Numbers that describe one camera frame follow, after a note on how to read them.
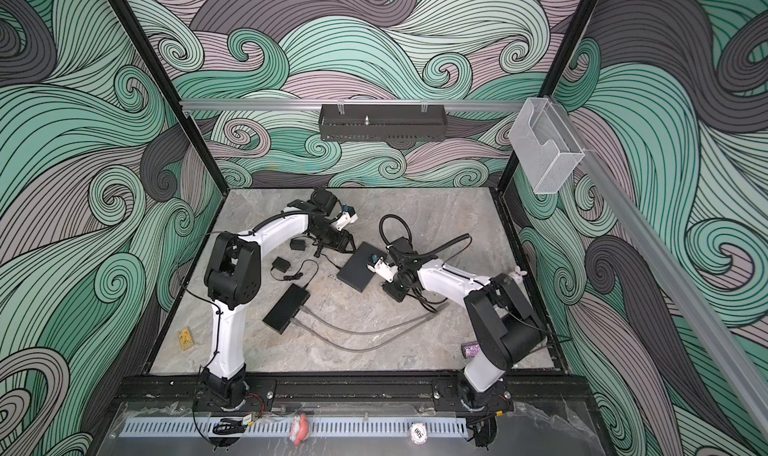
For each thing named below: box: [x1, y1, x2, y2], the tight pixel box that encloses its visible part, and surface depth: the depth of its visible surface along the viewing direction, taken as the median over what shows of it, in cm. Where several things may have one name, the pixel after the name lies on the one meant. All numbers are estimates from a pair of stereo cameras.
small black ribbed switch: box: [262, 283, 311, 335], surface depth 88 cm
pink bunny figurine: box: [508, 265, 528, 281], surface depth 88 cm
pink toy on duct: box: [289, 413, 310, 447], surface depth 66 cm
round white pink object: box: [409, 422, 428, 445], surface depth 65 cm
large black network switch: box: [336, 241, 388, 293], surface depth 97 cm
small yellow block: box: [178, 327, 194, 351], surface depth 83 cm
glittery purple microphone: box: [461, 341, 481, 359], surface depth 79 cm
